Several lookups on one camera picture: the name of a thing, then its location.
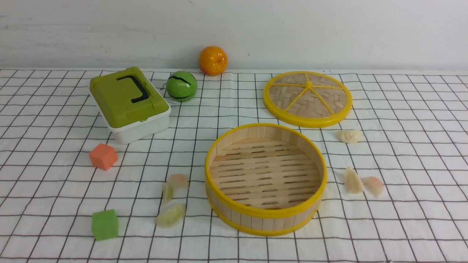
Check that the large green dumpling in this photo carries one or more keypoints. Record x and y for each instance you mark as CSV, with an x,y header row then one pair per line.
x,y
171,216

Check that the woven bamboo steamer lid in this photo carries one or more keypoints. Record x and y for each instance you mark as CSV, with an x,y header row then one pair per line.
x,y
307,99

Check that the green lid white box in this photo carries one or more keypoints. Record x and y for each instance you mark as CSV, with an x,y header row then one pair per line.
x,y
131,106

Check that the bamboo steamer tray yellow rim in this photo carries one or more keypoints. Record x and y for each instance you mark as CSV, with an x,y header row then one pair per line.
x,y
265,179

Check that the green foam cube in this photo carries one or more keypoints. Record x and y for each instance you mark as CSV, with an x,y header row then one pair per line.
x,y
105,225

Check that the green toy ball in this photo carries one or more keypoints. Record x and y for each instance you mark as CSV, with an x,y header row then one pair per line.
x,y
181,86

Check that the orange foam cube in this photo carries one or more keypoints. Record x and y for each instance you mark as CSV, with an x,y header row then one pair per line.
x,y
103,157

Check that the small green dumpling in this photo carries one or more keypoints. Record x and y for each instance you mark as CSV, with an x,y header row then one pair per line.
x,y
168,192

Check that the white dumpling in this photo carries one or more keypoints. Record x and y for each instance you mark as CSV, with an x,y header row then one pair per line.
x,y
353,182
350,136

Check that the orange toy fruit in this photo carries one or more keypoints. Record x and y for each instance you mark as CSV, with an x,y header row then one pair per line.
x,y
213,61

